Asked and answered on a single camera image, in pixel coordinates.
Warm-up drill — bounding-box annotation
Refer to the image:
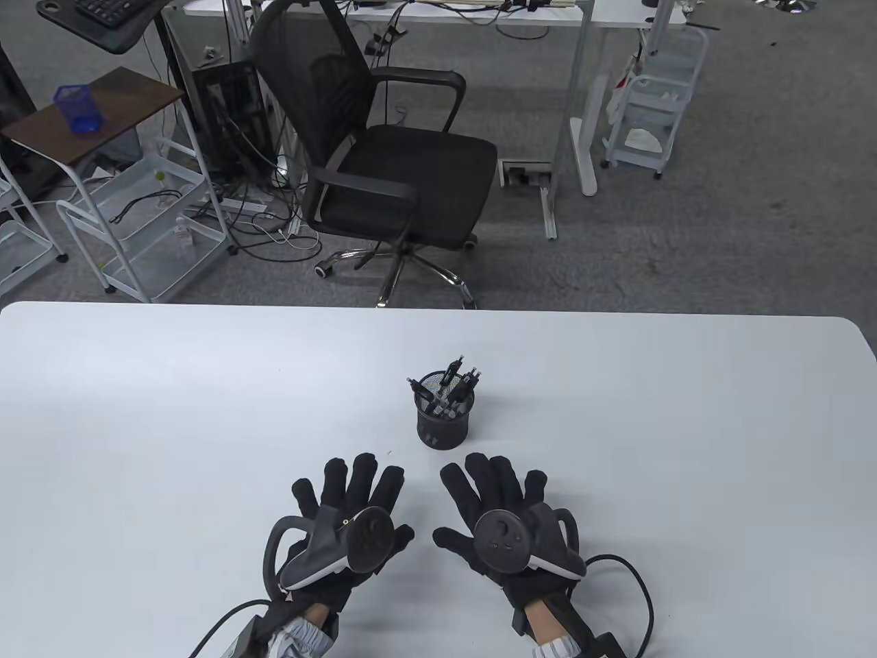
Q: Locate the white metal leg desk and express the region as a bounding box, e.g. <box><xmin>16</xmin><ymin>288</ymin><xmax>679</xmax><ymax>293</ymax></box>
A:
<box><xmin>164</xmin><ymin>0</ymin><xmax>688</xmax><ymax>242</ymax></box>

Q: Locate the black mesh pen holder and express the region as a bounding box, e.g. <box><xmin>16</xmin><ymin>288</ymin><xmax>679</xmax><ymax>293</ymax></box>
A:
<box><xmin>416</xmin><ymin>371</ymin><xmax>475</xmax><ymax>450</ymax></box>

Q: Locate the pale tiered rolling cart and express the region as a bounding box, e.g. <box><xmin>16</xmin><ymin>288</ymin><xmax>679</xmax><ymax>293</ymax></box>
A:
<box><xmin>602</xmin><ymin>26</ymin><xmax>710</xmax><ymax>180</ymax></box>

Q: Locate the white power strip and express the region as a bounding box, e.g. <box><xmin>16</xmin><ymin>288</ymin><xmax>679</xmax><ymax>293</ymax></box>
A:
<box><xmin>203</xmin><ymin>197</ymin><xmax>269</xmax><ymax>215</ymax></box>

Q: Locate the blue mesh pen holder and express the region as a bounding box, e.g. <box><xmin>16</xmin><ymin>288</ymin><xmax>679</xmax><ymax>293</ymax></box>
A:
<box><xmin>53</xmin><ymin>84</ymin><xmax>105</xmax><ymax>134</ymax></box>

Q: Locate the person's right hand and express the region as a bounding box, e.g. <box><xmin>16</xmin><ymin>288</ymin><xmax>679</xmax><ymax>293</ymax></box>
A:
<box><xmin>432</xmin><ymin>452</ymin><xmax>589</xmax><ymax>635</ymax></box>

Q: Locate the person's left hand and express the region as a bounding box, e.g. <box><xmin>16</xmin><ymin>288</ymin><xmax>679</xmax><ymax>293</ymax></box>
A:
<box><xmin>277</xmin><ymin>454</ymin><xmax>416</xmax><ymax>621</ymax></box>

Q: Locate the tangle of floor cables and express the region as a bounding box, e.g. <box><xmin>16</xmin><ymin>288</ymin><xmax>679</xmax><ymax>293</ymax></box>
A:
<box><xmin>185</xmin><ymin>103</ymin><xmax>323</xmax><ymax>265</ymax></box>

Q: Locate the person's right forearm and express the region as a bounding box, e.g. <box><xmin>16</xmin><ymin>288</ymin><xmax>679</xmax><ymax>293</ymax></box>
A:
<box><xmin>521</xmin><ymin>598</ymin><xmax>604</xmax><ymax>658</ymax></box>

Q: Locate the black computer tower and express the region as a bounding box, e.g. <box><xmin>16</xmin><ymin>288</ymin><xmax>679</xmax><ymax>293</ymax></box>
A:
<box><xmin>186</xmin><ymin>60</ymin><xmax>269</xmax><ymax>184</ymax></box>

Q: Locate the person's left forearm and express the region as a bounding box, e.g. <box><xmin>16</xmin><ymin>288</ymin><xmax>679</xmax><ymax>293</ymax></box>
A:
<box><xmin>264</xmin><ymin>602</ymin><xmax>340</xmax><ymax>658</ymax></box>

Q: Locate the metal floor socket box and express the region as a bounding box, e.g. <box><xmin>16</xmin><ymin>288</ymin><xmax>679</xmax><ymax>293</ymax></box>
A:
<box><xmin>500</xmin><ymin>160</ymin><xmax>553</xmax><ymax>188</ymax></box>

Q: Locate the black keyboard stand tray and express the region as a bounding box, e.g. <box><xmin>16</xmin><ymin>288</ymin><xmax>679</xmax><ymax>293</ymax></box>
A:
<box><xmin>36</xmin><ymin>0</ymin><xmax>189</xmax><ymax>90</ymax></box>

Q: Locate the black mesh office chair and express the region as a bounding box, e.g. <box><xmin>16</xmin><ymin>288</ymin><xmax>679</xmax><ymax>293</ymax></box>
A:
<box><xmin>248</xmin><ymin>0</ymin><xmax>499</xmax><ymax>309</ymax></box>

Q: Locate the white cart with brown top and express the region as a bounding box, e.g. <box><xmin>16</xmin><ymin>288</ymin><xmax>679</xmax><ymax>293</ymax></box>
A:
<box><xmin>0</xmin><ymin>66</ymin><xmax>238</xmax><ymax>304</ymax></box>

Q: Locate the black cable in basket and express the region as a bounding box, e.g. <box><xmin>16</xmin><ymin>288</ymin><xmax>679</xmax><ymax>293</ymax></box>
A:
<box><xmin>108</xmin><ymin>190</ymin><xmax>184</xmax><ymax>226</ymax></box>

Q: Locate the black keyboard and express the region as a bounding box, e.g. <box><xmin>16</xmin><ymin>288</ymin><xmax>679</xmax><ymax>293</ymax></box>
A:
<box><xmin>73</xmin><ymin>0</ymin><xmax>157</xmax><ymax>28</ymax></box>

